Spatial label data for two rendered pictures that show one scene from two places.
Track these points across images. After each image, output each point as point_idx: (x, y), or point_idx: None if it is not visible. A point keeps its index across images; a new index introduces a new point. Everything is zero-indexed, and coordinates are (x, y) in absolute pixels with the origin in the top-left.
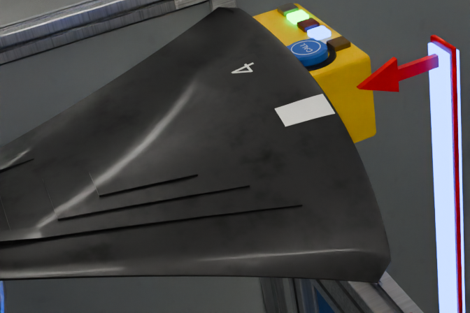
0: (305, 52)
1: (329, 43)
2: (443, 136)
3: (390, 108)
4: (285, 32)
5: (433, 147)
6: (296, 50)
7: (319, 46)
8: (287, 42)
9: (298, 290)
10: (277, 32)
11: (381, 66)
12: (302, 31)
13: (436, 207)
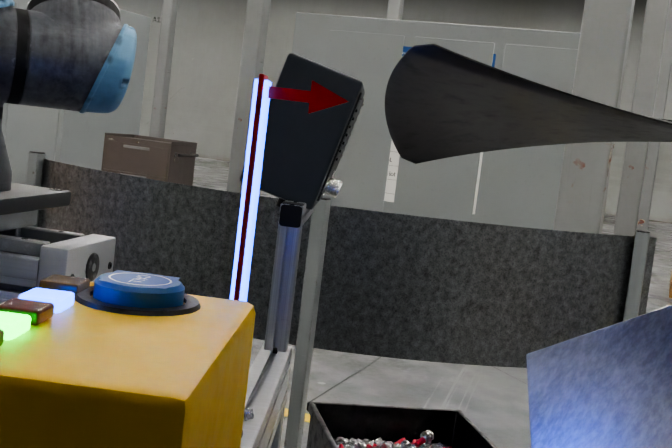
0: (154, 277)
1: (82, 283)
2: (260, 170)
3: None
4: (78, 330)
5: (255, 192)
6: (160, 281)
7: (119, 273)
8: (114, 320)
9: None
10: (89, 335)
11: (324, 87)
12: (50, 319)
13: (247, 265)
